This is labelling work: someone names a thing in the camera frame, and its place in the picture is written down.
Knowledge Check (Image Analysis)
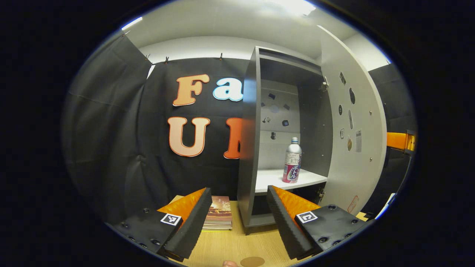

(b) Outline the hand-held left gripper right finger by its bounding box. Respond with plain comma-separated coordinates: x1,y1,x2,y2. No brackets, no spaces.
266,185,366,261

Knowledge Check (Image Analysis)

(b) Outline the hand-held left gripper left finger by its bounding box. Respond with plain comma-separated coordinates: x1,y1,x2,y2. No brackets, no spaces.
117,187,213,263

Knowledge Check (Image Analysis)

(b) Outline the round brown coaster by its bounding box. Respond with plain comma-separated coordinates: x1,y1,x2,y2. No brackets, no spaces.
240,256,266,267

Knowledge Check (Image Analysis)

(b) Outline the silver bottle with pink label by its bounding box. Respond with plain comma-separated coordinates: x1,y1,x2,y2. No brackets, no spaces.
282,137,302,184

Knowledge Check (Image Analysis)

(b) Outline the grey cabinet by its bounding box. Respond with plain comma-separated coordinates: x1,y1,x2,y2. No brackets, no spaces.
237,46,333,235

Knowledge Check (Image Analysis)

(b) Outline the white cabinet shelf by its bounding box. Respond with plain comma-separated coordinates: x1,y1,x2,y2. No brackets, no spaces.
255,169,328,196

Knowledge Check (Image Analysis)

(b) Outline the stack of books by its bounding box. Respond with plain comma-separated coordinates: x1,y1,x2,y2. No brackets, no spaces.
202,196,233,231

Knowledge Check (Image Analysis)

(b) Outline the plain black backdrop cloth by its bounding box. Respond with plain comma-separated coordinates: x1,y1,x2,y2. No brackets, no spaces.
362,63,418,219
61,33,153,223

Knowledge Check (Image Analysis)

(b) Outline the large ceiling light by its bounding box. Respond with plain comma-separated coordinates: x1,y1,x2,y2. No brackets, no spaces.
273,0,317,16

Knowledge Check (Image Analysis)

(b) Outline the narrow ceiling light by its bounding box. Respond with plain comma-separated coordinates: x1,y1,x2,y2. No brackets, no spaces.
121,16,143,31

